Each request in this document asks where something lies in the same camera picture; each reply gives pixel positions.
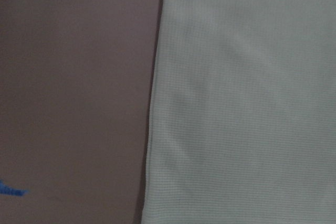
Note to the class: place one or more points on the olive green long-sleeve shirt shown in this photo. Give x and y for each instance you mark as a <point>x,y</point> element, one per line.
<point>242,114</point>

